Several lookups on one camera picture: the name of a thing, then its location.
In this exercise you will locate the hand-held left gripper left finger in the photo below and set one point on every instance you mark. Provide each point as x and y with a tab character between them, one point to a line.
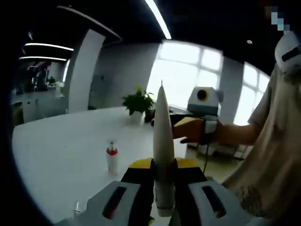
138	188

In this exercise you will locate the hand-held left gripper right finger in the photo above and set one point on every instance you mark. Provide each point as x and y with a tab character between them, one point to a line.
185	188

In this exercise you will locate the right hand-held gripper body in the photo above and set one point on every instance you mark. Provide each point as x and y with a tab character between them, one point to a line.
211	103

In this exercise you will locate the large white skincare tube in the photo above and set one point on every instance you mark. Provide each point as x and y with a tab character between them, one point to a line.
163	141

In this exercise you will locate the white red-band skincare bottle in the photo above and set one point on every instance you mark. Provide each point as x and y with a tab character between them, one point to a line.
112	162

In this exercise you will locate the person's right hand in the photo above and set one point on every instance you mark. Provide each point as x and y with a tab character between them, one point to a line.
221	134

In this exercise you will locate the dark red pot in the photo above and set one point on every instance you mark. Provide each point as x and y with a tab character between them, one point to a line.
149	116

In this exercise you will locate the bright window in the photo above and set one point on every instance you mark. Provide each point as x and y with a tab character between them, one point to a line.
183	70

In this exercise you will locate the potted green plant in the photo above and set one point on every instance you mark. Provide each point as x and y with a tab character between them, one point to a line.
137	103

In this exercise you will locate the white worn device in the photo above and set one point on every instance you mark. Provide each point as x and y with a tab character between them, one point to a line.
288	40

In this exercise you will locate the white counter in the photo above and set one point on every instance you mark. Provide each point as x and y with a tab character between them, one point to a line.
40	103

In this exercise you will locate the small green counter plant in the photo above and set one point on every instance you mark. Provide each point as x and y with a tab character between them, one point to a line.
51	80

